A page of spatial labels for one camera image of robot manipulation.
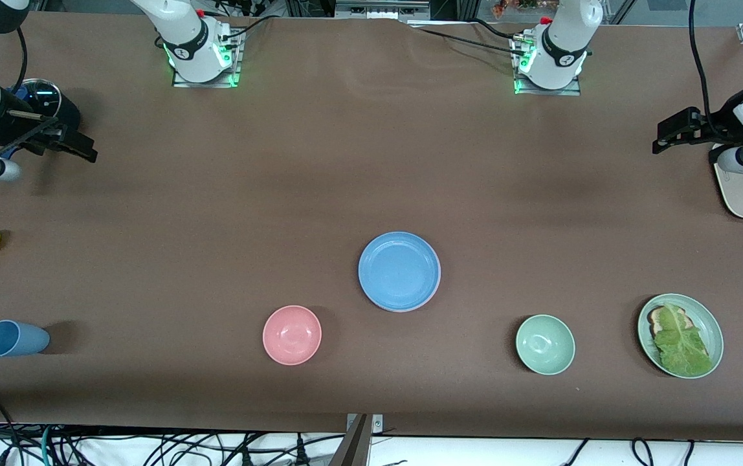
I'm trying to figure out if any pink plate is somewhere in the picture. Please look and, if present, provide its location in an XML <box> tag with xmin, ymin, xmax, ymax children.
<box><xmin>371</xmin><ymin>243</ymin><xmax>443</xmax><ymax>315</ymax></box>

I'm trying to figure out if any blue plate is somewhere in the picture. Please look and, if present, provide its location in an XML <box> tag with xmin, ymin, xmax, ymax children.
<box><xmin>358</xmin><ymin>232</ymin><xmax>441</xmax><ymax>313</ymax></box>

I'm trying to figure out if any dark blue saucepan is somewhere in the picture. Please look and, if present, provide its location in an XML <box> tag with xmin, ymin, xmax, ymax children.
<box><xmin>0</xmin><ymin>78</ymin><xmax>82</xmax><ymax>192</ymax></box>

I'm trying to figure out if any toasted bread slice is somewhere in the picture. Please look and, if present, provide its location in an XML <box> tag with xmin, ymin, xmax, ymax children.
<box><xmin>647</xmin><ymin>305</ymin><xmax>689</xmax><ymax>337</ymax></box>

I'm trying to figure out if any green plate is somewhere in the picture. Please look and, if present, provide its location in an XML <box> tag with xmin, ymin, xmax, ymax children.
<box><xmin>637</xmin><ymin>293</ymin><xmax>724</xmax><ymax>379</ymax></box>

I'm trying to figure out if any blue cup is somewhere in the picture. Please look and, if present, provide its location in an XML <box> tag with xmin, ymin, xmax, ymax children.
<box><xmin>0</xmin><ymin>320</ymin><xmax>50</xmax><ymax>358</ymax></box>

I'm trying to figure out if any green lettuce leaf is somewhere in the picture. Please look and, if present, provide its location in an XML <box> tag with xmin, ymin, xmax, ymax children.
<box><xmin>653</xmin><ymin>302</ymin><xmax>714</xmax><ymax>377</ymax></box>

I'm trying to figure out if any green bowl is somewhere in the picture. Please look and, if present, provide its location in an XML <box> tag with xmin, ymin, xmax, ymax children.
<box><xmin>515</xmin><ymin>315</ymin><xmax>576</xmax><ymax>375</ymax></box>

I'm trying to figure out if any brown table cloth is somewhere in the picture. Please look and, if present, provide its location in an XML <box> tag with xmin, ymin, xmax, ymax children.
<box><xmin>0</xmin><ymin>10</ymin><xmax>743</xmax><ymax>442</ymax></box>

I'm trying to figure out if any pink bowl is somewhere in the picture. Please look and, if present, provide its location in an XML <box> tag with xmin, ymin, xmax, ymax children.
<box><xmin>262</xmin><ymin>305</ymin><xmax>322</xmax><ymax>366</ymax></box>

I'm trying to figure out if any grey power strip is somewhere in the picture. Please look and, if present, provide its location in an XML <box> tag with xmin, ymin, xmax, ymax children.
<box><xmin>335</xmin><ymin>0</ymin><xmax>430</xmax><ymax>20</ymax></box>

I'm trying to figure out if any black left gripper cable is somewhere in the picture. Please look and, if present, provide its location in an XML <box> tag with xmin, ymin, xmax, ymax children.
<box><xmin>689</xmin><ymin>0</ymin><xmax>716</xmax><ymax>125</ymax></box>

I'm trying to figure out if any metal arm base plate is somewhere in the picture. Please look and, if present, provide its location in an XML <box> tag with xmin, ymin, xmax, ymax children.
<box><xmin>171</xmin><ymin>29</ymin><xmax>243</xmax><ymax>89</ymax></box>
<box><xmin>511</xmin><ymin>32</ymin><xmax>582</xmax><ymax>96</ymax></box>

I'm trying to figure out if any black base cable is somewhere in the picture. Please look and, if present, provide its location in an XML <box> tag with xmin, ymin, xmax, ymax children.
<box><xmin>410</xmin><ymin>26</ymin><xmax>529</xmax><ymax>58</ymax></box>
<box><xmin>219</xmin><ymin>13</ymin><xmax>276</xmax><ymax>41</ymax></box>
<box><xmin>471</xmin><ymin>17</ymin><xmax>527</xmax><ymax>46</ymax></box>

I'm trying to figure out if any dark brown post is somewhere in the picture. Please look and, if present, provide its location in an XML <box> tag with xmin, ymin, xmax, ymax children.
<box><xmin>329</xmin><ymin>414</ymin><xmax>372</xmax><ymax>466</ymax></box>

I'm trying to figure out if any metal table bracket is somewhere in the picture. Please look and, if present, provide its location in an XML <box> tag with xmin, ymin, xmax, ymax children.
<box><xmin>346</xmin><ymin>413</ymin><xmax>384</xmax><ymax>436</ymax></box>

